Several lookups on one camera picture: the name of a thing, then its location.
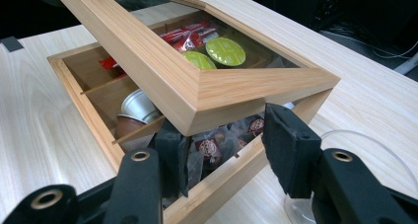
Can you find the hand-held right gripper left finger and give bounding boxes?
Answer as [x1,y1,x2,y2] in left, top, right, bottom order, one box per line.
[154,118,192,199]

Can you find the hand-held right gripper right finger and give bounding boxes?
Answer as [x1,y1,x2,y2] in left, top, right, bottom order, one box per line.
[261,103,323,199]

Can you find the wooden tea box with glass lid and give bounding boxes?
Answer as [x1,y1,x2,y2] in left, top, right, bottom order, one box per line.
[47,0,341,224]

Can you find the pile of dark tea bags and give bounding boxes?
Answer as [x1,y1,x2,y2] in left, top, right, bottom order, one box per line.
[187,113,266,187]

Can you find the brown capsule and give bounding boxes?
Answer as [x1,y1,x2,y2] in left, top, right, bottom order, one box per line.
[114,113,147,140]

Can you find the silver capsule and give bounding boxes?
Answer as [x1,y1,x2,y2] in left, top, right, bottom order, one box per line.
[119,88,163,125]

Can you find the yellow-green capsule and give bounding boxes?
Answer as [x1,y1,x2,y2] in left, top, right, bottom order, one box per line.
[205,36,247,67]
[180,50,218,71]

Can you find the pile of red sachets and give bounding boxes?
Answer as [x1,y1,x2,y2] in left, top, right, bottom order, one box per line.
[98,20,221,81]

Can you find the white floor cable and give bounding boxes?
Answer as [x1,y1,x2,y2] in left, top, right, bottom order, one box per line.
[369,38,418,60]

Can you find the white desk frame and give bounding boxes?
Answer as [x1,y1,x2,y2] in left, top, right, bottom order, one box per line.
[391,51,418,76]

